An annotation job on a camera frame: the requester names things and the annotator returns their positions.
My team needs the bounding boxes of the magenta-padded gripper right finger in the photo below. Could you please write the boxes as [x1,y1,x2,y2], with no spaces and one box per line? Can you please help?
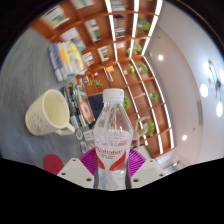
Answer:
[128,147,167,190]

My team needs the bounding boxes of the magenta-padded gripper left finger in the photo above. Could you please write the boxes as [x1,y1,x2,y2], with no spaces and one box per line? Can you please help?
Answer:
[57,147,101,190]

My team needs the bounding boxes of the clear plastic water bottle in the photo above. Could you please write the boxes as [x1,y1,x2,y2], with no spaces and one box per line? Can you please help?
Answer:
[93,87,134,192]

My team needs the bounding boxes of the flat round red coaster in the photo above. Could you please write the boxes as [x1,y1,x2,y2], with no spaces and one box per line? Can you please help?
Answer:
[42,153,65,176]

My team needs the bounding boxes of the small blue and white item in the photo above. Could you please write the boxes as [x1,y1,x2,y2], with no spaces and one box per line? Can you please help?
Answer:
[79,140,89,154]

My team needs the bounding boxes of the cream mug with red drawing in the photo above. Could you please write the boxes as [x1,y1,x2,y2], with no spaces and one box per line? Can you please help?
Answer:
[24,88,76,137]

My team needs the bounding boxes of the dark chair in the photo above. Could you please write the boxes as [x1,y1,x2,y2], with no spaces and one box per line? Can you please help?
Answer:
[87,93,105,119]

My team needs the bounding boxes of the branched ceiling lamp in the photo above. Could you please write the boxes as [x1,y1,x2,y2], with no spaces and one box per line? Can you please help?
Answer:
[199,59,224,118]

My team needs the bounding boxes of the recessed ceiling lights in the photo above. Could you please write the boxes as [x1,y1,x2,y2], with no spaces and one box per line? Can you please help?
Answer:
[157,53,188,142]

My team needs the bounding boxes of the wooden shelf unit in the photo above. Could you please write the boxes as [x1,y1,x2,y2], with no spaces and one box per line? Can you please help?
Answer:
[31,0,176,159]

